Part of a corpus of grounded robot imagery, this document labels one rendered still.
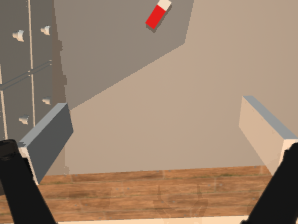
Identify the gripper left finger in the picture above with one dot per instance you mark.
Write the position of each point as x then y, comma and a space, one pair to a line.
38, 149

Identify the white chest of drawers with wooden top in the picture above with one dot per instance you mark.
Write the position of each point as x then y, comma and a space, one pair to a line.
8, 83

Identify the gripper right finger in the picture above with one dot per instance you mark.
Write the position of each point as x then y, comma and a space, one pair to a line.
277, 147

